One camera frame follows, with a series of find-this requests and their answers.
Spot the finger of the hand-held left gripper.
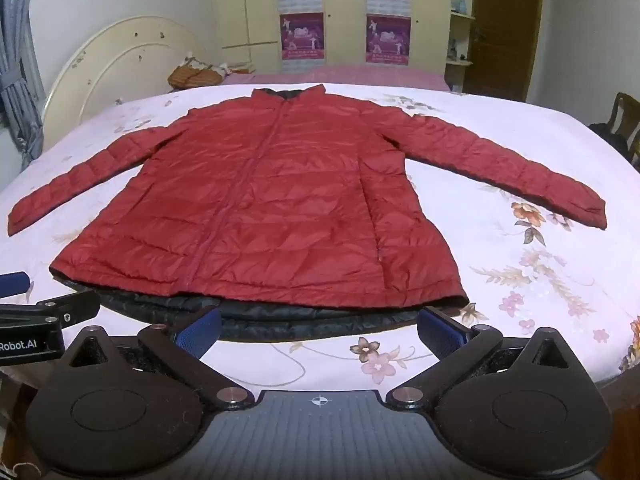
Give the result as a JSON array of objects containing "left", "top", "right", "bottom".
[
  {"left": 0, "top": 271, "right": 32, "bottom": 299},
  {"left": 0, "top": 290, "right": 102, "bottom": 328}
]

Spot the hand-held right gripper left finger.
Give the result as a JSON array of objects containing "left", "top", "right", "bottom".
[{"left": 67, "top": 306, "right": 254, "bottom": 411}]

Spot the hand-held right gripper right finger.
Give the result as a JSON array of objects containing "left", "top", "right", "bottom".
[{"left": 386, "top": 306, "right": 574, "bottom": 411}]

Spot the red puffer jacket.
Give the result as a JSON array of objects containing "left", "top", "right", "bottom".
[{"left": 7, "top": 86, "right": 607, "bottom": 342}]

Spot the grey blue curtain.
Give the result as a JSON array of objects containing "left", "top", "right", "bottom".
[{"left": 0, "top": 4, "right": 47, "bottom": 172}]

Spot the floral white bed sheet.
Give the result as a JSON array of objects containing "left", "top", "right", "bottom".
[{"left": 0, "top": 82, "right": 640, "bottom": 396}]

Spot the cream wooden headboard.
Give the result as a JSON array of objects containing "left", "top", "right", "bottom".
[{"left": 42, "top": 15, "right": 221, "bottom": 151}]

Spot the orange woven bag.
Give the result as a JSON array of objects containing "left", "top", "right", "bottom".
[{"left": 167, "top": 52, "right": 232, "bottom": 89}]

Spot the dark cloth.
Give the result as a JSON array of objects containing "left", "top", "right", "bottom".
[{"left": 589, "top": 121, "right": 632, "bottom": 157}]

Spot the wooden chair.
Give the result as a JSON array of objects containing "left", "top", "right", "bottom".
[{"left": 606, "top": 92, "right": 640, "bottom": 162}]

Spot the brown wooden door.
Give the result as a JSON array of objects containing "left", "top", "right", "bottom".
[{"left": 465, "top": 0, "right": 544, "bottom": 103}]

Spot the cream open shelf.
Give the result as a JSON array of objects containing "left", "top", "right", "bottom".
[{"left": 444, "top": 0, "right": 477, "bottom": 94}]

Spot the cream wardrobe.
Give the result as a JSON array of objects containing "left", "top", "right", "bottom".
[{"left": 215, "top": 0, "right": 453, "bottom": 78}]

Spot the purple wall poster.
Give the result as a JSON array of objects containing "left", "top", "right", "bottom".
[
  {"left": 279, "top": 12, "right": 325, "bottom": 74},
  {"left": 366, "top": 14, "right": 412, "bottom": 64}
]

